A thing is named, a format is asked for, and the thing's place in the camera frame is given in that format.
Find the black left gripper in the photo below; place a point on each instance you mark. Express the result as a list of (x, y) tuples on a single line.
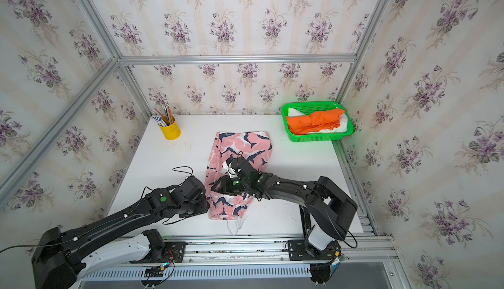
[(204, 207)]

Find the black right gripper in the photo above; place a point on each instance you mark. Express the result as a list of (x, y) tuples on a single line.
[(223, 186)]

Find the pink shark print garment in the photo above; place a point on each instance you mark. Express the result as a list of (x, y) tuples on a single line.
[(253, 146)]

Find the orange cloth garment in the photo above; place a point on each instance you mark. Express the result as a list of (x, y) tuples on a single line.
[(315, 120)]

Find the white shorts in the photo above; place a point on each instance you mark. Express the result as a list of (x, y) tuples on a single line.
[(342, 123)]

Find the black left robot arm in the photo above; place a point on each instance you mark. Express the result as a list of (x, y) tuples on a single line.
[(62, 257)]

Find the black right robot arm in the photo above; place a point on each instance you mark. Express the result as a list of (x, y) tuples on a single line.
[(332, 208)]

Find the yellow pencil cup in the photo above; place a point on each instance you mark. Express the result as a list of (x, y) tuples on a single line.
[(171, 132)]

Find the colored pencils bundle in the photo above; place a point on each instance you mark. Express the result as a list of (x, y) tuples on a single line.
[(166, 115)]

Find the green plastic basket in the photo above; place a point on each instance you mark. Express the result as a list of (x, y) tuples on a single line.
[(316, 121)]

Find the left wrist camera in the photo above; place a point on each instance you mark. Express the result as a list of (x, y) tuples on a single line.
[(193, 190)]

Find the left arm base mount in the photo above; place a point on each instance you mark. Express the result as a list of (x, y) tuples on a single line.
[(161, 251)]

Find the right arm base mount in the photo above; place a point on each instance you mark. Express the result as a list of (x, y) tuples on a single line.
[(315, 249)]

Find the aluminium rail frame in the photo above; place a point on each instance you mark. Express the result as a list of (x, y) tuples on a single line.
[(263, 262)]

